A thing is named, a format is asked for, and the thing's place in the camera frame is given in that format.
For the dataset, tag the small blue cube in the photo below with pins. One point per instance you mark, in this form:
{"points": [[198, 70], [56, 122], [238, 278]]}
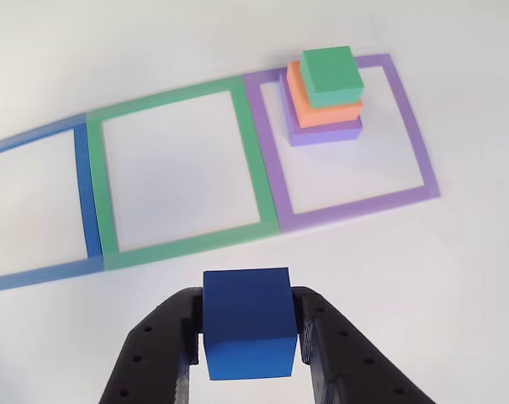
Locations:
{"points": [[250, 315]]}

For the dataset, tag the green foam block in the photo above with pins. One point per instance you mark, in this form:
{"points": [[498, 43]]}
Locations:
{"points": [[332, 73]]}

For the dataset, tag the purple foam block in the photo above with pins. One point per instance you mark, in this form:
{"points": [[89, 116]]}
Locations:
{"points": [[325, 136]]}

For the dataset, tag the orange foam block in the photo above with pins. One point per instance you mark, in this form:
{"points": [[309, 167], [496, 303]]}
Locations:
{"points": [[330, 115]]}

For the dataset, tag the blue square frame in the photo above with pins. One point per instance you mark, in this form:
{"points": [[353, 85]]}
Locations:
{"points": [[88, 189]]}

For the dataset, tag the green square frame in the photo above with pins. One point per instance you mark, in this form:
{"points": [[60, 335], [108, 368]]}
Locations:
{"points": [[254, 168]]}

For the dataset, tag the purple square frame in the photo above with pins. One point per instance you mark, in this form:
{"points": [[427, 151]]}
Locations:
{"points": [[414, 139]]}

